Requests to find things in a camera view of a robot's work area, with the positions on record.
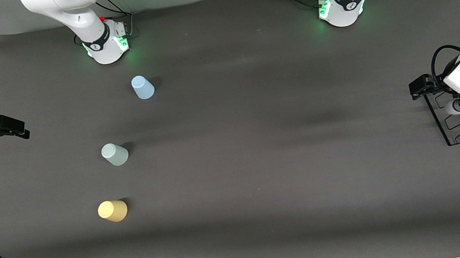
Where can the pale green plastic cup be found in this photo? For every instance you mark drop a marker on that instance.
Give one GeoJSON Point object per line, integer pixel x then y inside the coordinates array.
{"type": "Point", "coordinates": [115, 155]}

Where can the light blue plastic cup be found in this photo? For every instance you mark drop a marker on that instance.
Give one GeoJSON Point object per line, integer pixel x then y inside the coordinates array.
{"type": "Point", "coordinates": [143, 89]}

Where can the dark grey table mat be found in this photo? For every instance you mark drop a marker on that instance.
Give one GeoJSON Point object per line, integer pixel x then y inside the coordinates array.
{"type": "Point", "coordinates": [311, 202]}

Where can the yellow plastic cup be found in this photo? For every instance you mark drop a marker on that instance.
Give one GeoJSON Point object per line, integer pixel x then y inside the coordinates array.
{"type": "Point", "coordinates": [113, 211]}

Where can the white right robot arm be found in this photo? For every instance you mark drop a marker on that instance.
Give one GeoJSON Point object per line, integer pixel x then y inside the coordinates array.
{"type": "Point", "coordinates": [77, 16]}

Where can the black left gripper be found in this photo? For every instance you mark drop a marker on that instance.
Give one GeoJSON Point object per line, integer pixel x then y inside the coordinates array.
{"type": "Point", "coordinates": [433, 85]}

